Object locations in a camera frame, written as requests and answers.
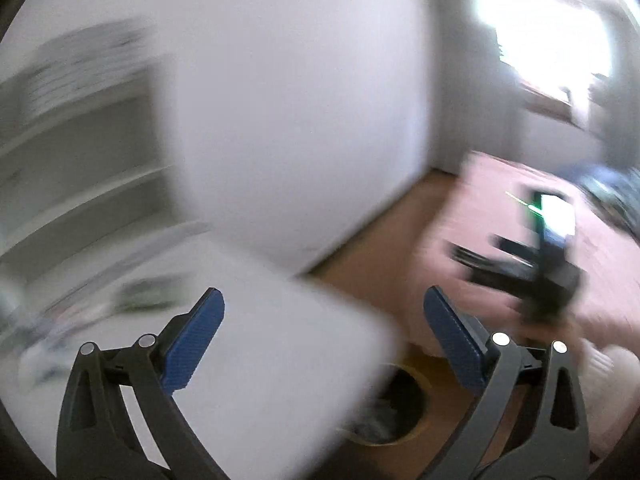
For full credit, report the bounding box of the black round trash bin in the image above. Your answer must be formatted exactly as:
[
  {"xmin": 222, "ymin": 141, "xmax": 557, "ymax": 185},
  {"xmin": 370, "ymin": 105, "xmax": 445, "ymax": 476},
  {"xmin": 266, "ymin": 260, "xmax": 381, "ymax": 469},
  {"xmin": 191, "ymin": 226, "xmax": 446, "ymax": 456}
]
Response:
[{"xmin": 338, "ymin": 363, "xmax": 432, "ymax": 448}]

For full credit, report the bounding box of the grey-green crumpled blanket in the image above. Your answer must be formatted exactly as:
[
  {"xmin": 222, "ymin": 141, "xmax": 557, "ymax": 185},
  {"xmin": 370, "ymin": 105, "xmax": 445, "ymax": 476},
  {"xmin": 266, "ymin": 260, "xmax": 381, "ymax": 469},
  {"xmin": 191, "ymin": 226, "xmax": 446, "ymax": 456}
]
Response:
[{"xmin": 572, "ymin": 165, "xmax": 639, "ymax": 242}]

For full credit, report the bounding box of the white desk shelf unit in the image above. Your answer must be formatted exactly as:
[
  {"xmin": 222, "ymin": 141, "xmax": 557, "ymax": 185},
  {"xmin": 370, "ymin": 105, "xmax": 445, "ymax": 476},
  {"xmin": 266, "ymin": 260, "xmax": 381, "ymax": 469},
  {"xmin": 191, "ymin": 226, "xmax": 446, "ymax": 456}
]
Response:
[{"xmin": 1, "ymin": 18, "xmax": 194, "ymax": 283}]

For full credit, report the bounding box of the pink bed sheet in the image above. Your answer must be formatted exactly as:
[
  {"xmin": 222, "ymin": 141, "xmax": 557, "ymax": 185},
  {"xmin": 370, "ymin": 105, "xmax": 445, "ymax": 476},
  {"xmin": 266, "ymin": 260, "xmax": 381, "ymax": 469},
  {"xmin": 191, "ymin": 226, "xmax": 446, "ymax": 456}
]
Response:
[{"xmin": 399, "ymin": 148, "xmax": 640, "ymax": 466}]

